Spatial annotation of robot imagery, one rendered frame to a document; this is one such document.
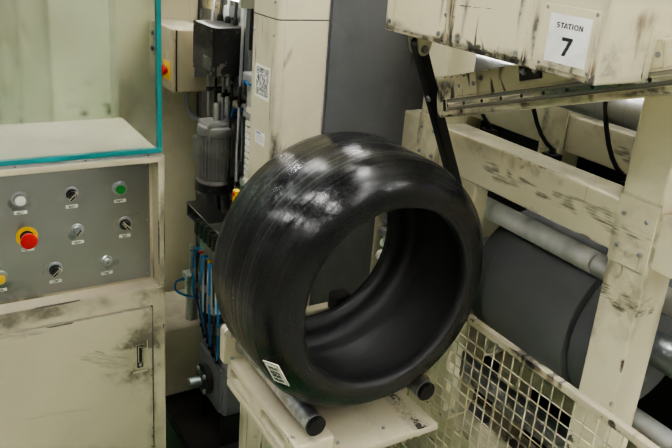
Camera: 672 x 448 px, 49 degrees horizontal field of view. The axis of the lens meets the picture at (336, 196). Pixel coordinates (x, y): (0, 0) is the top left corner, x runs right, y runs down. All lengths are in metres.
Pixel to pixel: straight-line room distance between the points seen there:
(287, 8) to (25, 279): 0.96
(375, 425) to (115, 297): 0.77
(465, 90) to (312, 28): 0.37
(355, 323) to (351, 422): 0.24
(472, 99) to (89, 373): 1.23
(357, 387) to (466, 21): 0.76
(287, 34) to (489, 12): 0.44
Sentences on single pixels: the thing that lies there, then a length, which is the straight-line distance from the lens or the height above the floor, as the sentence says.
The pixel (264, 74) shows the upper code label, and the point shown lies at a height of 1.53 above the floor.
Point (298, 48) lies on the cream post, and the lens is 1.61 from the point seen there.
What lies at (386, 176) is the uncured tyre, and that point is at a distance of 1.36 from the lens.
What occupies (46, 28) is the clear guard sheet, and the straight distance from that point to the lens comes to 1.81.
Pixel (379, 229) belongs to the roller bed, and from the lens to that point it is 2.02.
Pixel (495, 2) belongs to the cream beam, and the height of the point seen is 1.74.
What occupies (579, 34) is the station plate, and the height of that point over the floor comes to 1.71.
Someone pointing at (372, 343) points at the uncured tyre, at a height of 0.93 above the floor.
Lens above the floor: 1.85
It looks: 20 degrees down
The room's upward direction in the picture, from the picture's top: 5 degrees clockwise
